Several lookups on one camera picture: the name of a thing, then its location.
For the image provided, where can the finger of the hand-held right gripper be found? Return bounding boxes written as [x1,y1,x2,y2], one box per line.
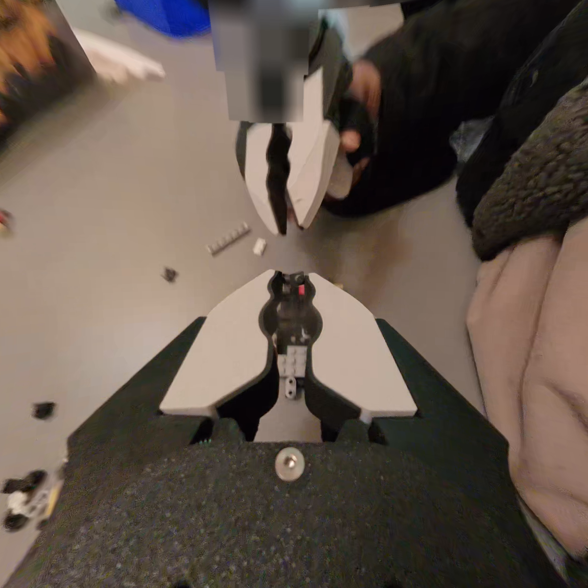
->
[286,69,343,230]
[243,122,289,236]

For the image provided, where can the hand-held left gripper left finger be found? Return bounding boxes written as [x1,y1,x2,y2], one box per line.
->
[159,269,282,443]

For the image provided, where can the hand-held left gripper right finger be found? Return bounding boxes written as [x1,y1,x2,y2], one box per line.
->
[304,272,419,443]

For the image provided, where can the black toy brick car chassis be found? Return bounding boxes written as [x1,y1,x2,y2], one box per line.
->
[271,271,344,401]

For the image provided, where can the person's right forearm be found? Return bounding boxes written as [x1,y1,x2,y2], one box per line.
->
[322,0,552,217]

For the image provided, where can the grey desk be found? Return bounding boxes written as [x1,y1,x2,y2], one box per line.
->
[0,0,488,588]

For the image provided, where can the person's right hand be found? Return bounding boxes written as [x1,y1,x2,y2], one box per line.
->
[340,61,383,178]

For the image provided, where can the long grey brick plate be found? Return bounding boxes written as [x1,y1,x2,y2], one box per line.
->
[207,222,251,255]

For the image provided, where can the blue storage bin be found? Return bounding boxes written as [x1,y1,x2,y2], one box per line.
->
[115,0,212,38]

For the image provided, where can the white printed paper bag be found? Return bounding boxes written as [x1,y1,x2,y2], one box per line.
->
[73,28,166,85]

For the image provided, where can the black angled brick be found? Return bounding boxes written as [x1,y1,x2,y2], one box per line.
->
[1,469,47,494]

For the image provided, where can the black toy set box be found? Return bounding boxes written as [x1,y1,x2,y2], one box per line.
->
[0,0,97,152]

